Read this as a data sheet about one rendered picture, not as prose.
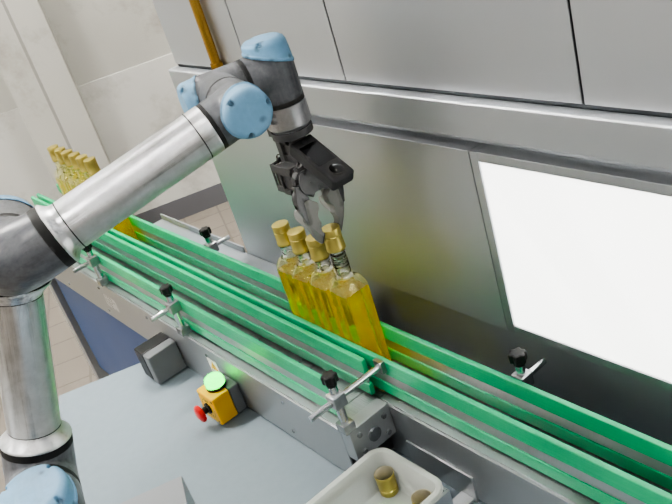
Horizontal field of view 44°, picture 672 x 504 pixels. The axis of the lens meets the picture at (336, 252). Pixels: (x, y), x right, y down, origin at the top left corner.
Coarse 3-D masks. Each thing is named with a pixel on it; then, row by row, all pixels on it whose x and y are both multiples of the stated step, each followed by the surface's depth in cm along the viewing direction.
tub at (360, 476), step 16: (384, 448) 147; (368, 464) 147; (384, 464) 148; (400, 464) 144; (336, 480) 144; (352, 480) 145; (368, 480) 147; (400, 480) 146; (416, 480) 142; (432, 480) 138; (320, 496) 142; (336, 496) 143; (352, 496) 146; (368, 496) 148; (400, 496) 146; (432, 496) 134
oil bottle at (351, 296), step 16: (352, 272) 152; (336, 288) 151; (352, 288) 150; (368, 288) 153; (336, 304) 154; (352, 304) 151; (368, 304) 154; (352, 320) 153; (368, 320) 154; (352, 336) 156; (368, 336) 155; (384, 352) 159
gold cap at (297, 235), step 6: (294, 228) 158; (300, 228) 158; (288, 234) 157; (294, 234) 156; (300, 234) 156; (294, 240) 157; (300, 240) 157; (294, 246) 158; (300, 246) 157; (306, 246) 158; (294, 252) 158; (300, 252) 158; (306, 252) 158
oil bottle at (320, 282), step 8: (320, 272) 155; (328, 272) 155; (312, 280) 157; (320, 280) 155; (328, 280) 154; (312, 288) 158; (320, 288) 156; (328, 288) 154; (320, 296) 157; (328, 296) 155; (320, 304) 159; (328, 304) 156; (320, 312) 161; (328, 312) 158; (336, 312) 157; (328, 320) 160; (336, 320) 158; (328, 328) 162; (336, 328) 159; (344, 336) 159
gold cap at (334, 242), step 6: (324, 228) 148; (330, 228) 147; (336, 228) 146; (330, 234) 146; (336, 234) 147; (324, 240) 148; (330, 240) 147; (336, 240) 147; (342, 240) 148; (330, 246) 148; (336, 246) 147; (342, 246) 148; (330, 252) 148; (336, 252) 148
